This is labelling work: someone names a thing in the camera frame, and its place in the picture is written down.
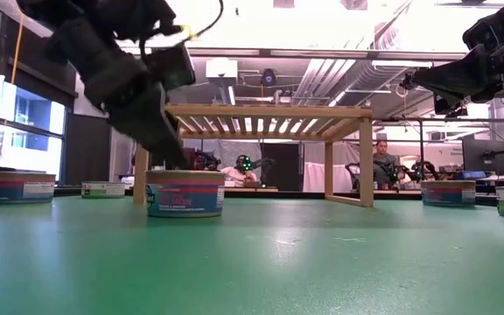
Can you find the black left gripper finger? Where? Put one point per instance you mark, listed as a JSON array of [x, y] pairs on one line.
[[156, 127]]

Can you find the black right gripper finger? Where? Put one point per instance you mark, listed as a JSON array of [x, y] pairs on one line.
[[457, 76], [452, 106]]

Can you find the blue red can gold lid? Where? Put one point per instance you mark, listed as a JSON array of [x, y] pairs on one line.
[[185, 199], [16, 188], [448, 194]]

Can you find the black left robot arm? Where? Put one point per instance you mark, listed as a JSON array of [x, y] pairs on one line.
[[72, 48]]

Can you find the wooden slatted shelf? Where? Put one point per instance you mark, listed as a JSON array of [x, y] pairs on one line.
[[278, 110]]

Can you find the black pipe rack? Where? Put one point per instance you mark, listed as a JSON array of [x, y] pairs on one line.
[[421, 144]]

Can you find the black monitor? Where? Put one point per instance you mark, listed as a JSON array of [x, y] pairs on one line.
[[484, 157]]

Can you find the blue box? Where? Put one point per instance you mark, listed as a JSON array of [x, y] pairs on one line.
[[473, 175]]

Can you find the dark door panel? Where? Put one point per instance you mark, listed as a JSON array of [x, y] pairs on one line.
[[88, 153]]

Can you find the white ceiling box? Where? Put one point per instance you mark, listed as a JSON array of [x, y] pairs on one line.
[[221, 69]]

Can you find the yellow tape tag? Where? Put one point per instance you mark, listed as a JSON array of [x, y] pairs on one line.
[[188, 31]]

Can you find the person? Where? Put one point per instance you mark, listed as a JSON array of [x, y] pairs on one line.
[[383, 164], [234, 175]]

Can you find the bright window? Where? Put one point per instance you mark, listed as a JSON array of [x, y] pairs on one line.
[[29, 149]]

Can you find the black partition panel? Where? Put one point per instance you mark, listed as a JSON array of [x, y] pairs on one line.
[[284, 168]]

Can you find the long ceiling light bar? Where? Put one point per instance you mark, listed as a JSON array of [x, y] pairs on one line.
[[322, 53]]

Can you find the white cloth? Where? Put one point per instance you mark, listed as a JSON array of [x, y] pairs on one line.
[[315, 175]]

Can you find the green table mat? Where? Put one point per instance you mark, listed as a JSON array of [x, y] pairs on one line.
[[252, 262]]

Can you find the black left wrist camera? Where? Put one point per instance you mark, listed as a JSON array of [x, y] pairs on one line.
[[171, 66]]

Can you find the black round ceiling camera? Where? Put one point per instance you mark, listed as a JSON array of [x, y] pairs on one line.
[[268, 78]]

